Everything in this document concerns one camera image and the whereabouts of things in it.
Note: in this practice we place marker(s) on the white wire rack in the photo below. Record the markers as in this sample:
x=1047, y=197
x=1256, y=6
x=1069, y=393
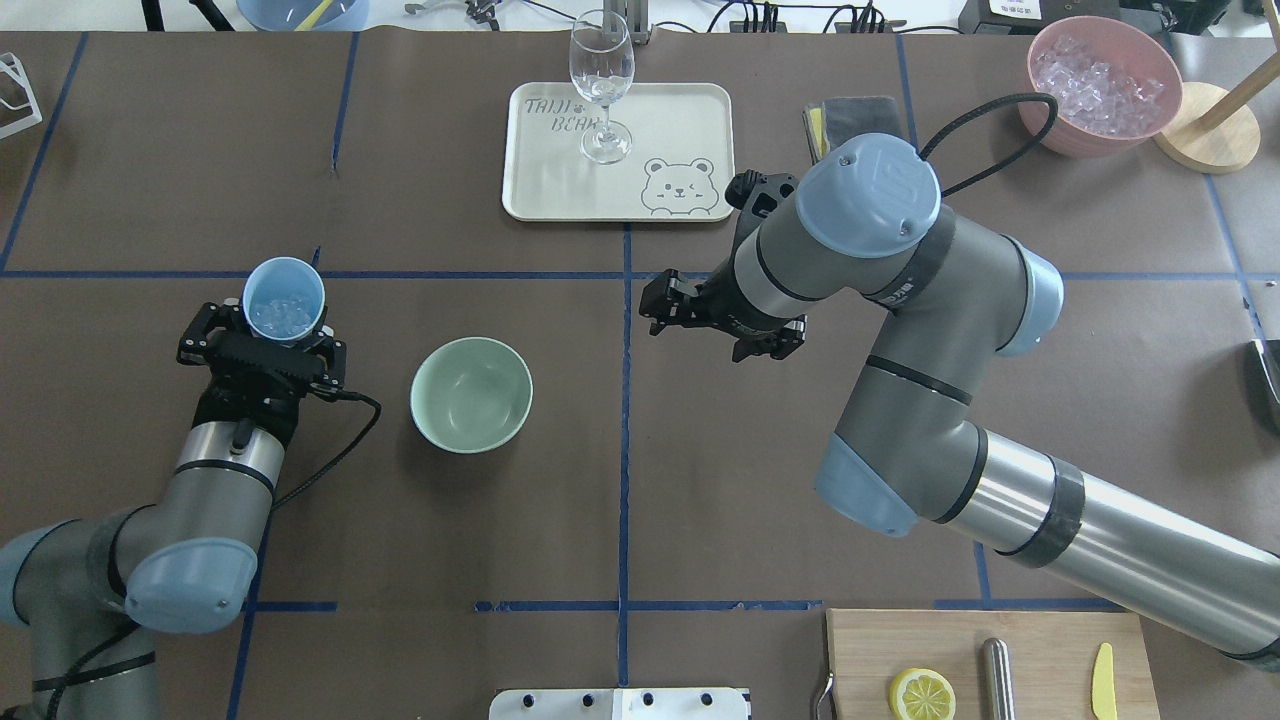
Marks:
x=19, y=104

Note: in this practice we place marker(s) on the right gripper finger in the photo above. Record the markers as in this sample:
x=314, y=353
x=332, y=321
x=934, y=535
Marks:
x=672, y=315
x=674, y=287

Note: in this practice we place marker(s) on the clear wine glass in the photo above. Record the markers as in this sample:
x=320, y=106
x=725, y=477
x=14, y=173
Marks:
x=602, y=70

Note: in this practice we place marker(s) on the clear ice cubes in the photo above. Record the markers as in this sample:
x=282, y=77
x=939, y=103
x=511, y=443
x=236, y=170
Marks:
x=283, y=318

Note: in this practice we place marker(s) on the cream bear tray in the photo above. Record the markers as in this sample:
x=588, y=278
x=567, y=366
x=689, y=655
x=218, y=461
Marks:
x=676, y=172

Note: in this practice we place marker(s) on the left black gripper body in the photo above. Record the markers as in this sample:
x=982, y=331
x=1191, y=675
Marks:
x=216, y=407

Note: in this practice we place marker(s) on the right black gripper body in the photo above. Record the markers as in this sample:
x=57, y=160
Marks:
x=738, y=318

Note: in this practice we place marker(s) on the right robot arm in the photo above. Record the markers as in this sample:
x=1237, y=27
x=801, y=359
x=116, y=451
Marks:
x=869, y=217

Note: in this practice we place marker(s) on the lemon half slice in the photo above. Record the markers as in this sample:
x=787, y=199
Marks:
x=921, y=693

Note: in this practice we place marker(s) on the wooden round stand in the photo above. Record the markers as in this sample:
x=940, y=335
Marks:
x=1214, y=131

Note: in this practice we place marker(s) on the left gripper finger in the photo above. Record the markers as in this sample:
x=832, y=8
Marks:
x=330, y=372
x=209, y=321

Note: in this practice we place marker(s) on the pink bowl of ice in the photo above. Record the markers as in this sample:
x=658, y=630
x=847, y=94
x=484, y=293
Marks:
x=1115, y=86

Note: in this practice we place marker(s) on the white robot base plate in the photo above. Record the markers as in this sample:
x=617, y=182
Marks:
x=623, y=703

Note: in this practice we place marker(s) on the blue bowl at back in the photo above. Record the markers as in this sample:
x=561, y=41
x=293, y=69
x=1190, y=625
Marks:
x=287, y=16

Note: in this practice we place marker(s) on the green bowl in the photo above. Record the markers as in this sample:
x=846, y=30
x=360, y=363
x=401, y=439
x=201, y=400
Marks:
x=471, y=395

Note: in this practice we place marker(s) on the grey folded cloth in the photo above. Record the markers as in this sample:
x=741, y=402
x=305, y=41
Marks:
x=832, y=122

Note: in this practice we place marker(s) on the black device at right edge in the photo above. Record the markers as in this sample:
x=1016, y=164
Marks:
x=1262, y=374

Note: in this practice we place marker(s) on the light blue plastic cup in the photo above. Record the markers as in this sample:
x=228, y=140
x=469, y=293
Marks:
x=278, y=277

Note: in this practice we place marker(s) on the metal cylinder handle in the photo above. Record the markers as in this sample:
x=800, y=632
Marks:
x=997, y=667

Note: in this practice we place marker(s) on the yellow plastic knife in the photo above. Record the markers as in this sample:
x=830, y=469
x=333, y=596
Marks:
x=1103, y=687

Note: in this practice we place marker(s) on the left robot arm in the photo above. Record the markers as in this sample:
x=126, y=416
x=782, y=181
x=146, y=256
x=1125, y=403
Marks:
x=95, y=593

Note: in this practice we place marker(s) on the wooden cutting board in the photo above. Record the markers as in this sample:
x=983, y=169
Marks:
x=1052, y=659

